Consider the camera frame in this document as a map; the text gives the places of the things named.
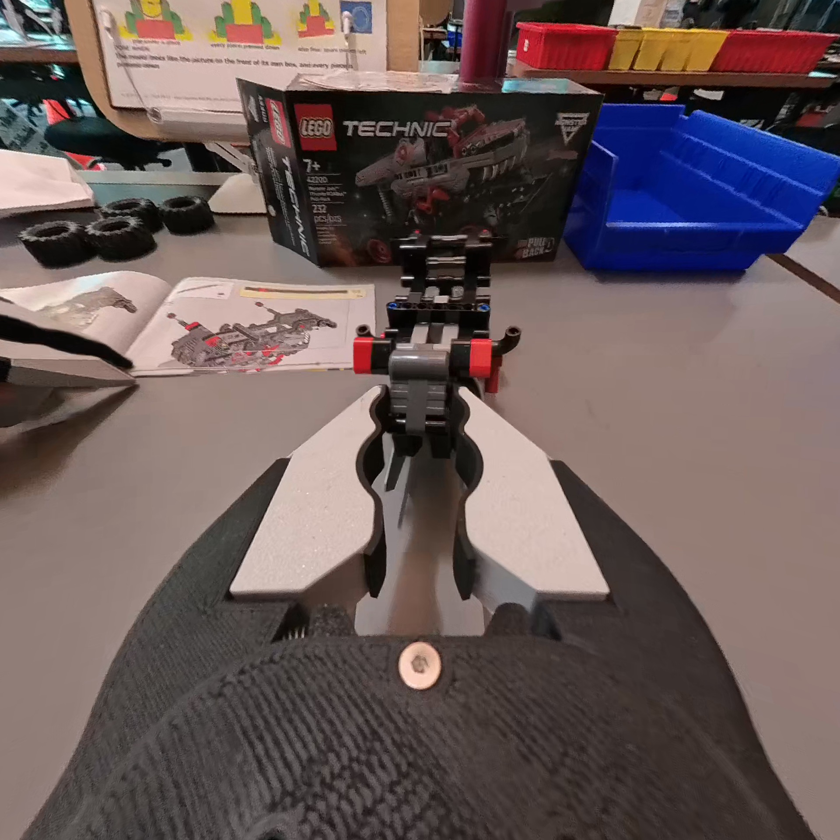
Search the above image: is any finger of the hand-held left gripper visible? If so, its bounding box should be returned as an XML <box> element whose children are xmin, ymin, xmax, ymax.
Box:
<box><xmin>0</xmin><ymin>311</ymin><xmax>140</xmax><ymax>389</ymax></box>

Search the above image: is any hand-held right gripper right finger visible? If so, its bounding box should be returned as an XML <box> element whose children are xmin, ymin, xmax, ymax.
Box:
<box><xmin>454</xmin><ymin>386</ymin><xmax>611</xmax><ymax>601</ymax></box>

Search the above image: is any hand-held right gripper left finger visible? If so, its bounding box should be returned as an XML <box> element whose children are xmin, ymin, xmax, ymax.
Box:
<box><xmin>228</xmin><ymin>386</ymin><xmax>391</xmax><ymax>601</ymax></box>

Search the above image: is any black grey toy truck chassis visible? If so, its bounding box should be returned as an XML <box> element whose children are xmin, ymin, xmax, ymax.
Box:
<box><xmin>353</xmin><ymin>231</ymin><xmax>522</xmax><ymax>493</ymax></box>

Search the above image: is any grey desk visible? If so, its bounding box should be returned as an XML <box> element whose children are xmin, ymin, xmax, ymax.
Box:
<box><xmin>0</xmin><ymin>197</ymin><xmax>840</xmax><ymax>723</ymax></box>

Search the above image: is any open instruction booklet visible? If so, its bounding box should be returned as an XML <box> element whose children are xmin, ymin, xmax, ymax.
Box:
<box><xmin>0</xmin><ymin>271</ymin><xmax>377</xmax><ymax>379</ymax></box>

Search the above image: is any white paper leaflet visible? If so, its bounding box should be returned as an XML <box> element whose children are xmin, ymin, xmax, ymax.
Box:
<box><xmin>0</xmin><ymin>150</ymin><xmax>97</xmax><ymax>219</ymax></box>

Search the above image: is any white board stand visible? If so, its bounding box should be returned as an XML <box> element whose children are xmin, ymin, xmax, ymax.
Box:
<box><xmin>154</xmin><ymin>108</ymin><xmax>265</xmax><ymax>215</ymax></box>

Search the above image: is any small blue storage bin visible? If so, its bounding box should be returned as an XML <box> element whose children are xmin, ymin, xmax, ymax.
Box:
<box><xmin>563</xmin><ymin>104</ymin><xmax>840</xmax><ymax>273</ymax></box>

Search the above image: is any printed instruction sheet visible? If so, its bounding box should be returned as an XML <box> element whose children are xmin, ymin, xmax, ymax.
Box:
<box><xmin>92</xmin><ymin>0</ymin><xmax>388</xmax><ymax>112</ymax></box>

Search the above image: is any black toy set box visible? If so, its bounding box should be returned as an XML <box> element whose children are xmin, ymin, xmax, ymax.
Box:
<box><xmin>236</xmin><ymin>72</ymin><xmax>605</xmax><ymax>269</ymax></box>

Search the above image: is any wooden display board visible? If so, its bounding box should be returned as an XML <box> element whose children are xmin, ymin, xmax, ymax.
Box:
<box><xmin>64</xmin><ymin>0</ymin><xmax>421</xmax><ymax>142</ymax></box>

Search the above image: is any red storage bin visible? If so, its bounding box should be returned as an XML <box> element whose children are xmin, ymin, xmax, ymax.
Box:
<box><xmin>515</xmin><ymin>21</ymin><xmax>619</xmax><ymax>72</ymax></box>
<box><xmin>712</xmin><ymin>29</ymin><xmax>837</xmax><ymax>74</ymax></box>

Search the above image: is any maroon tumbler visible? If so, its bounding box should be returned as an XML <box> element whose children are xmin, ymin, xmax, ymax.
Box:
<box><xmin>459</xmin><ymin>0</ymin><xmax>514</xmax><ymax>93</ymax></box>

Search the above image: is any yellow storage bin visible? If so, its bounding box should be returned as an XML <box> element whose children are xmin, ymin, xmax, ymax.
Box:
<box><xmin>607</xmin><ymin>28</ymin><xmax>729</xmax><ymax>73</ymax></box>

